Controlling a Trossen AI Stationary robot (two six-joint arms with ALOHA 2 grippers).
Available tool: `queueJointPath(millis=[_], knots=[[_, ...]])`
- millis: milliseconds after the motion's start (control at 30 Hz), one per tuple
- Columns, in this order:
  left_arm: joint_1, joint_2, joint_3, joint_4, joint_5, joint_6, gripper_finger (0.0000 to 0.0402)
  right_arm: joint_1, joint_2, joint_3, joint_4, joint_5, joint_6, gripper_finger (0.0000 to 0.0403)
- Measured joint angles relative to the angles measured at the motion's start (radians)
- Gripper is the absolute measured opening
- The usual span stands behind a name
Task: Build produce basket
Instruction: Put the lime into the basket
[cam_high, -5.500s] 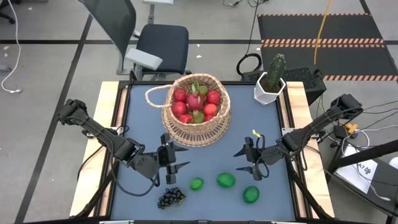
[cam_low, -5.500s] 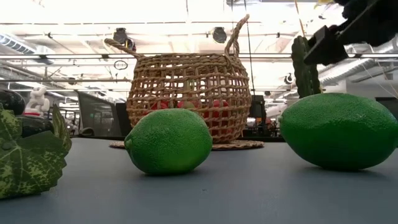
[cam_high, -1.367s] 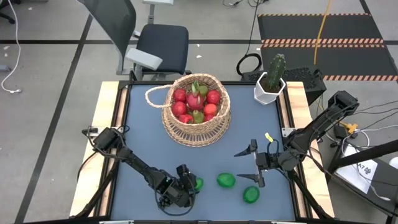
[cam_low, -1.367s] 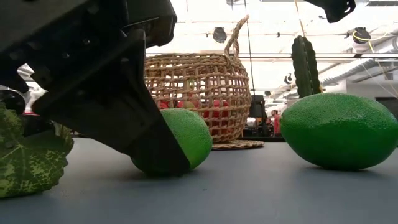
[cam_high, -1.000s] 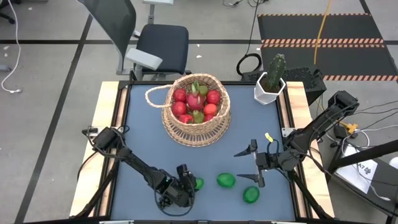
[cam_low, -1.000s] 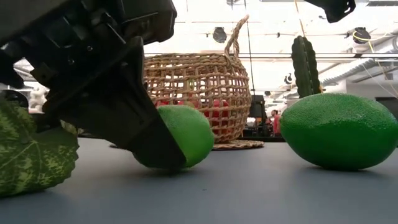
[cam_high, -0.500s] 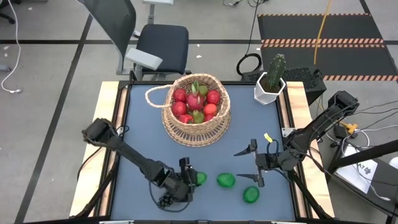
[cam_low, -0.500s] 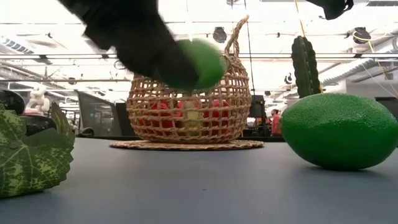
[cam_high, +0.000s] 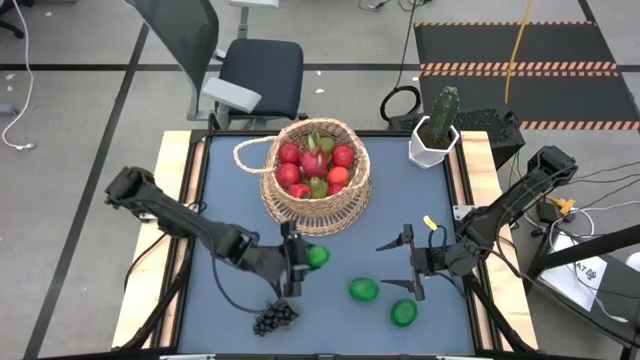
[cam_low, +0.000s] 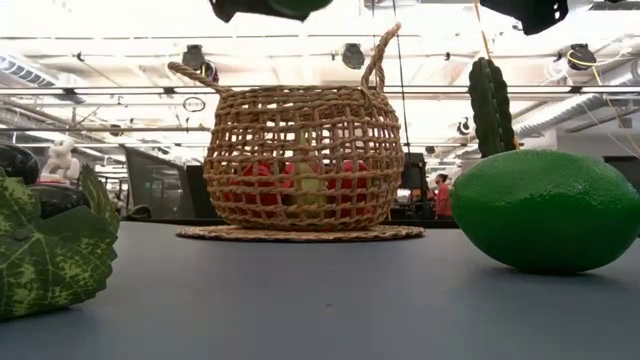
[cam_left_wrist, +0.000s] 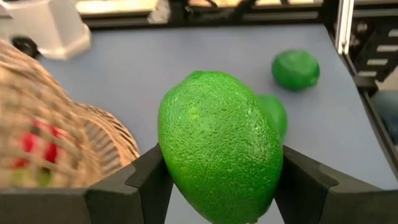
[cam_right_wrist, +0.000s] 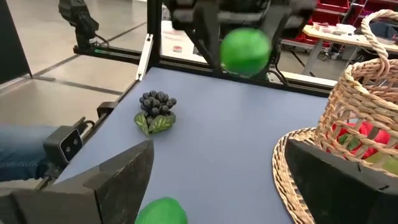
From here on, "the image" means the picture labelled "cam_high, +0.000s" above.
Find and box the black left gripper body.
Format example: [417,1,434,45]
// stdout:
[258,221,306,300]

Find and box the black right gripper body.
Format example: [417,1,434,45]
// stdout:
[403,223,451,302]

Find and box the small green lime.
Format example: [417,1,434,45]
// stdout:
[306,244,332,270]

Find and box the red strawberry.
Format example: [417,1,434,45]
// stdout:
[275,162,301,189]

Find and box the orange-red round fruit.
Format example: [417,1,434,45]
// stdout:
[327,165,351,188]

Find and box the woven wicker basket with handles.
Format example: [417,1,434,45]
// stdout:
[233,118,372,221]

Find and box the pink dragon fruit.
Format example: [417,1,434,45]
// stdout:
[299,130,332,179]

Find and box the black grape bunch with leaf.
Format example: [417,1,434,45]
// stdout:
[252,299,301,337]

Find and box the light wooden table board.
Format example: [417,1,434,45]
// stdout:
[112,130,209,350]
[449,130,539,351]

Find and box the white hexagonal plant pot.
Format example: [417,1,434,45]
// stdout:
[408,114,461,170]

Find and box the black power brick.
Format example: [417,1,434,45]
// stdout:
[536,200,560,225]

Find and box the white paper sheet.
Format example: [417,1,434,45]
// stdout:
[539,232,609,312]

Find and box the black perforated box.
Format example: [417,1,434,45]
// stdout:
[387,104,526,169]

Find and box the grey and black office chair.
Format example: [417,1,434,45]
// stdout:
[124,0,306,132]

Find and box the black side desk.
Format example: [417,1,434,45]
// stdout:
[524,224,640,360]

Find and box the grey desk leg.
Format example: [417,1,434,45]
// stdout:
[228,0,281,41]

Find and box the black striped-edge floor mat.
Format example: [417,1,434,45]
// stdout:
[413,20,640,132]

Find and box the black chair base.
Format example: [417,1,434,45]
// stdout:
[0,0,26,40]

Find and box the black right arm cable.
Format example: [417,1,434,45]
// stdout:
[426,224,450,252]

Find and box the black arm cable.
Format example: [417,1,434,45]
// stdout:
[212,254,266,316]
[426,224,450,252]

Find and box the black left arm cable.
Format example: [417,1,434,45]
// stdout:
[212,254,266,316]

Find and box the black hanging cable with coil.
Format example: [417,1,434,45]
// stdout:
[379,0,422,124]

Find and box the black base cable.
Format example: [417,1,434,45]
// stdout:
[123,232,169,291]

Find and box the yellow cable connector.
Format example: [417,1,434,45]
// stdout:
[553,196,577,217]

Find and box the yellow hanging cable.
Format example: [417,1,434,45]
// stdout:
[503,0,535,105]

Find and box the black floor cable bundle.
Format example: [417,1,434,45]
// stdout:
[357,0,434,14]

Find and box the white floor cable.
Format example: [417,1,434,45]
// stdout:
[1,0,37,151]

